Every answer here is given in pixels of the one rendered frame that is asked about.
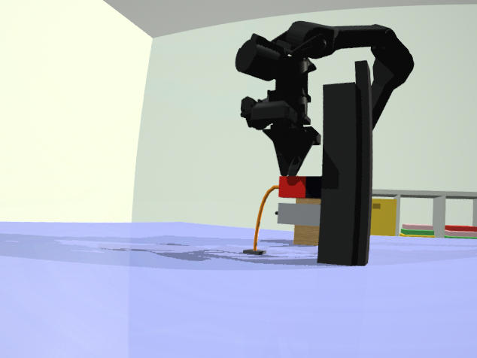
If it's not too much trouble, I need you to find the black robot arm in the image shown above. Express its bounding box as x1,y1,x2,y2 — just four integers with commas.
235,21,415,131

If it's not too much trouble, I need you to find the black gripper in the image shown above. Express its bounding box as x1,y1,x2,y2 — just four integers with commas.
251,82,321,176

